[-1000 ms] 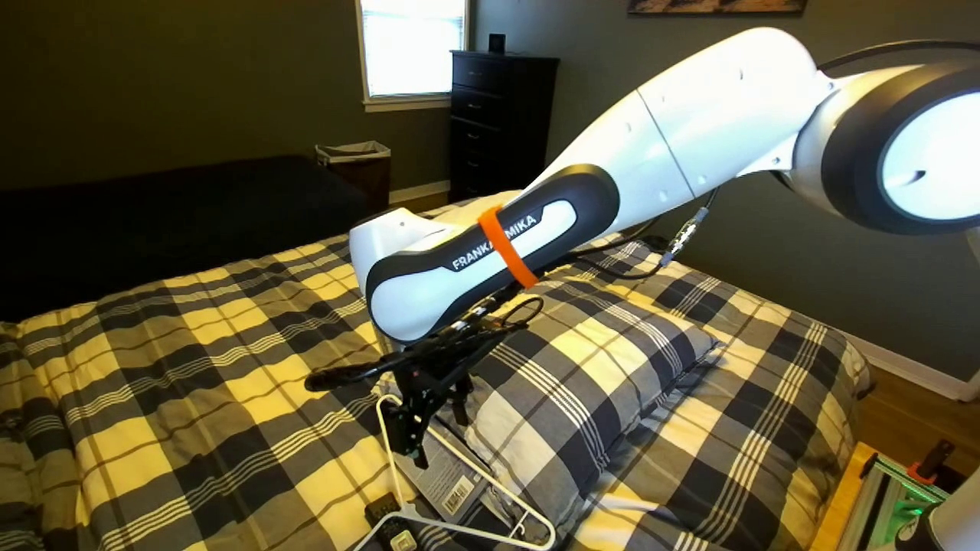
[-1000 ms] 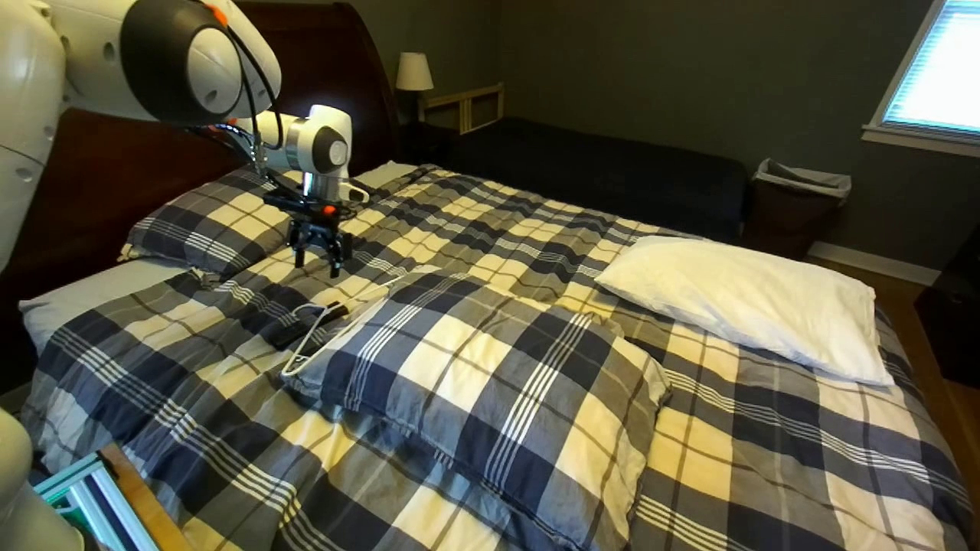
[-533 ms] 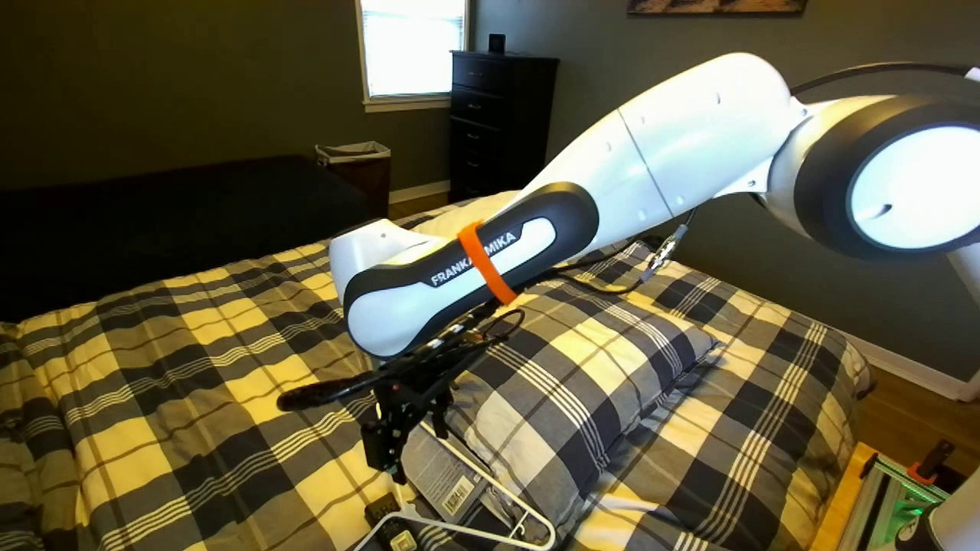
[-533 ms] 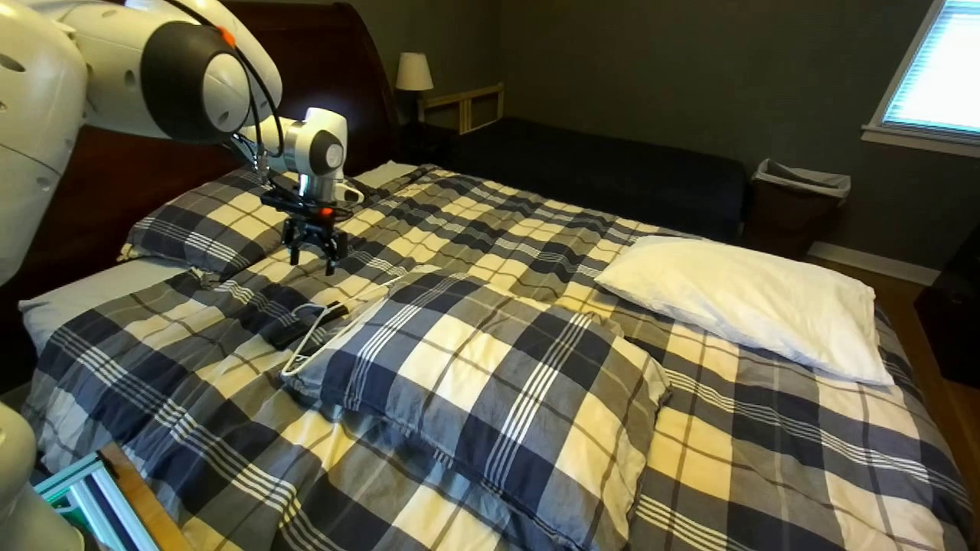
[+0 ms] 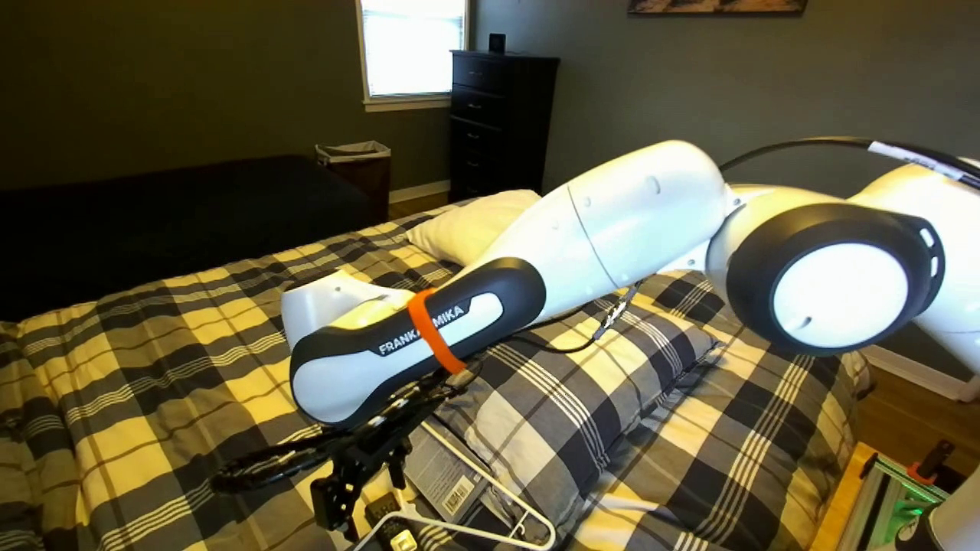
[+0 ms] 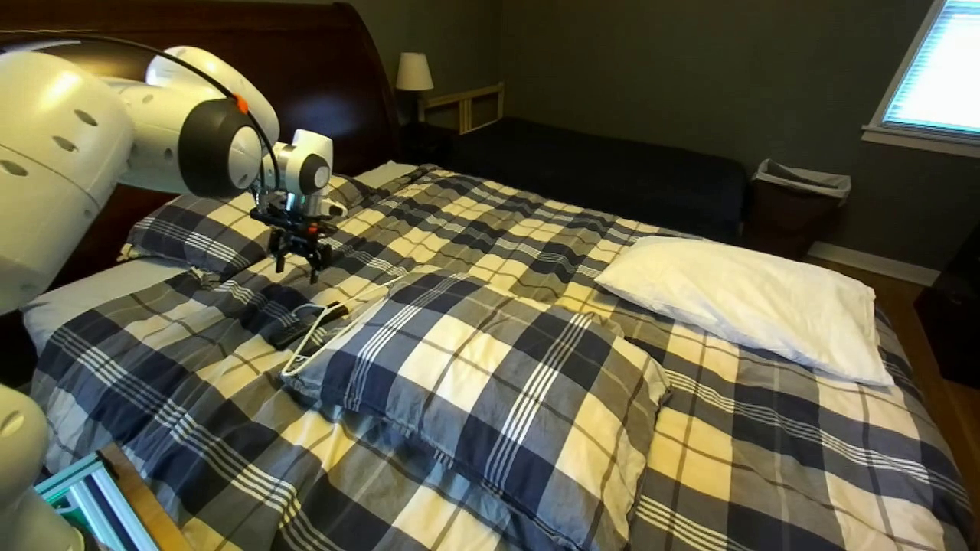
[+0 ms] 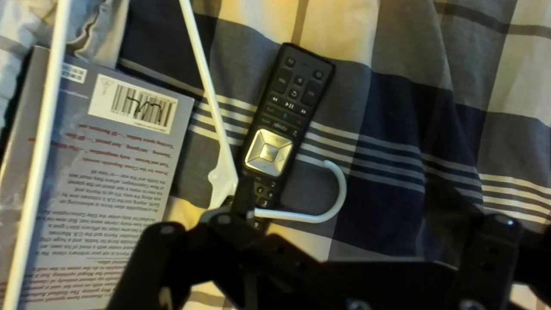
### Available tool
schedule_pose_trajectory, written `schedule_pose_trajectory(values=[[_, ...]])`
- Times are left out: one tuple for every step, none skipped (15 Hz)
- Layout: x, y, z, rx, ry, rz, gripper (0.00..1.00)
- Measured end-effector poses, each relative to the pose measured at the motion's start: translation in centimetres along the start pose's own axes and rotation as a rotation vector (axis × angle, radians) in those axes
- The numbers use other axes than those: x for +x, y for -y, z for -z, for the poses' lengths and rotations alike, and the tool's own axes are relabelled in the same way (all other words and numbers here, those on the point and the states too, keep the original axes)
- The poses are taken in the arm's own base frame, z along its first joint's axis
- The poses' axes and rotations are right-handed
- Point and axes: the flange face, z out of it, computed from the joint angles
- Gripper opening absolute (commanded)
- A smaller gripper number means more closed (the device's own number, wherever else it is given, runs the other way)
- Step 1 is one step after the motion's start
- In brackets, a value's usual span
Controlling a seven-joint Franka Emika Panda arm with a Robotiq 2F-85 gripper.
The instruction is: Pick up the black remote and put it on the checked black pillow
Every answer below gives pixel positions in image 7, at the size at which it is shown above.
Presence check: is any light grey bed sheet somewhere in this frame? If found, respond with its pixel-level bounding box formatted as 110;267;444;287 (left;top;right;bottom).
0;0;131;113

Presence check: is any grey blue paperback book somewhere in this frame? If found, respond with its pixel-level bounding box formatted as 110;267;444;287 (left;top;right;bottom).
0;43;196;310

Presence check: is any checked blue yellow comforter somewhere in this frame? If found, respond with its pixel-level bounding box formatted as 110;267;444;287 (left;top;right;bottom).
117;0;551;310

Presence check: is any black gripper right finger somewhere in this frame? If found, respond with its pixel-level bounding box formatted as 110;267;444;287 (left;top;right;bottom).
423;187;489;267

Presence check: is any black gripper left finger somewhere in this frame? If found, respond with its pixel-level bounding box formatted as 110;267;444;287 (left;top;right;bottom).
227;191;256;227

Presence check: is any black remote control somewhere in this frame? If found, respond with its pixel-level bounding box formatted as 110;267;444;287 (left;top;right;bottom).
230;41;337;227

